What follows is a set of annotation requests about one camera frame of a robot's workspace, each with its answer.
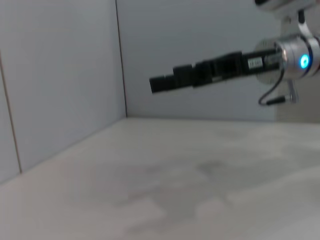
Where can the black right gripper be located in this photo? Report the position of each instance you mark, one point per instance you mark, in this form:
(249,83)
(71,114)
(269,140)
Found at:
(230,66)

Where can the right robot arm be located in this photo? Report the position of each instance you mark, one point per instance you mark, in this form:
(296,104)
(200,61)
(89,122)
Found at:
(295,57)

